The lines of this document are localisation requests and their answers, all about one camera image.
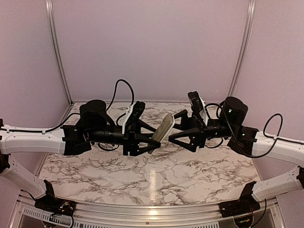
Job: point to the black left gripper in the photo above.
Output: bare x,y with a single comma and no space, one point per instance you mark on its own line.
131,139

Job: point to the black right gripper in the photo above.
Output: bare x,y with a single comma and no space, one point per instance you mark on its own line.
197,132

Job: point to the white remote control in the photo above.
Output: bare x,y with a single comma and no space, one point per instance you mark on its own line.
162,131

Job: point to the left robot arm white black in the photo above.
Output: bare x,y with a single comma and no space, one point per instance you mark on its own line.
93,126

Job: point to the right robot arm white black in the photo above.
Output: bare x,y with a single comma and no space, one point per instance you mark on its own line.
250,142

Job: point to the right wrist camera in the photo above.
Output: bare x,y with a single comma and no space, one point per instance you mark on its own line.
198,107

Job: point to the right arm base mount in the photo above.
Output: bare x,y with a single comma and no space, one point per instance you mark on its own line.
238,207

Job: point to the right aluminium frame post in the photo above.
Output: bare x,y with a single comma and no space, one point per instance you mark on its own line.
243,48

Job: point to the aluminium frame post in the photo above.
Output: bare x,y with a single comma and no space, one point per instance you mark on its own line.
55,44
243,48

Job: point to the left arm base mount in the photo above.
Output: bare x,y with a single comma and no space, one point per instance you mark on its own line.
57,206

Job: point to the front aluminium rail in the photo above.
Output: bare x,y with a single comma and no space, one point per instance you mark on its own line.
99,215

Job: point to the left aluminium frame post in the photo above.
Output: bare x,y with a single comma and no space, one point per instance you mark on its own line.
55,44

